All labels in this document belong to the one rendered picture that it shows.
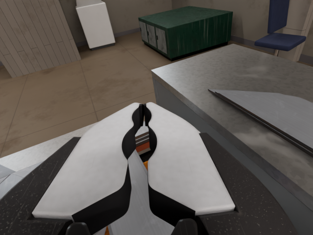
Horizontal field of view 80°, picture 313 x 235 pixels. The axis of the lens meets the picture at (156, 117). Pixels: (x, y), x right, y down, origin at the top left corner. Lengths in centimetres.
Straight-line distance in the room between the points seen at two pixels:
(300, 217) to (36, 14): 512
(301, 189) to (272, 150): 12
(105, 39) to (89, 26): 49
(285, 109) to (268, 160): 22
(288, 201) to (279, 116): 25
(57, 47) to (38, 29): 49
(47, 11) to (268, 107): 485
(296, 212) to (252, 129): 24
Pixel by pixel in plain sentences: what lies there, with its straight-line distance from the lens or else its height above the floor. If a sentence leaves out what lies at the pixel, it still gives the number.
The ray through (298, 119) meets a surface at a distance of 73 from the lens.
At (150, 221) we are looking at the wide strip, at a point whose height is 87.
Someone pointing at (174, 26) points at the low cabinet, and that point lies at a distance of 387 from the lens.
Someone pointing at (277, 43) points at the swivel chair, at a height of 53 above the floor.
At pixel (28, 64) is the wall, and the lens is 541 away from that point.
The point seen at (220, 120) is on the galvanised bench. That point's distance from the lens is 70.
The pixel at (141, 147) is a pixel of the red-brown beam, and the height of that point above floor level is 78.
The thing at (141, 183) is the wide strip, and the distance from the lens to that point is 76.
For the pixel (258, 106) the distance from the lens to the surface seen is 75.
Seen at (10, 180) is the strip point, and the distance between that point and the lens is 106.
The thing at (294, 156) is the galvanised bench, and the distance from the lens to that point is 64.
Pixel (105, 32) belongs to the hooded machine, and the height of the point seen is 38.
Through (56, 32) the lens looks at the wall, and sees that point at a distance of 519.
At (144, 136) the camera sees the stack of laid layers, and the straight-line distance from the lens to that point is 95.
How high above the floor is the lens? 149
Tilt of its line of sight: 37 degrees down
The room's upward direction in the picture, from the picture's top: 10 degrees counter-clockwise
